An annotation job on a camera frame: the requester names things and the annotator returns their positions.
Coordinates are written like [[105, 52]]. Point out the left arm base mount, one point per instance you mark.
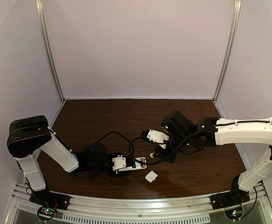
[[50, 203]]

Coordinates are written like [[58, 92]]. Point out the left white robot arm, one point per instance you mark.
[[33, 133]]

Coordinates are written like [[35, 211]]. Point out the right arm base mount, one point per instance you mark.
[[232, 198]]

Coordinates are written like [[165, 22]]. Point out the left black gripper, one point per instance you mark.
[[128, 164]]

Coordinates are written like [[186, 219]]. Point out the front aluminium rail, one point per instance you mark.
[[183, 210]]

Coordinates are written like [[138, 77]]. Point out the aluminium frame post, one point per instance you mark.
[[47, 48], [229, 48]]

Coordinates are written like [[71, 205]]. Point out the white red remote control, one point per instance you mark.
[[136, 165]]

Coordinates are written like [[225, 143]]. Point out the white battery cover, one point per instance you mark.
[[151, 176]]

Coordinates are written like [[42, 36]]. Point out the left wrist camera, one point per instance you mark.
[[122, 164]]

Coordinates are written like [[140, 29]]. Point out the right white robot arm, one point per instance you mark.
[[254, 131]]

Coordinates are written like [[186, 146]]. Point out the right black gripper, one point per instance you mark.
[[163, 151]]

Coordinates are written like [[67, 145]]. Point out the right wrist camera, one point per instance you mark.
[[154, 136]]

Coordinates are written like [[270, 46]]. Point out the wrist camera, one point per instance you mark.
[[154, 136], [122, 164]]

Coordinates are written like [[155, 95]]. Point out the orange battery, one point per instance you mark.
[[143, 163]]

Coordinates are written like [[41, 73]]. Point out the right aluminium frame post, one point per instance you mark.
[[229, 48]]

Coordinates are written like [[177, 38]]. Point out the left aluminium frame post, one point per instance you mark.
[[47, 48]]

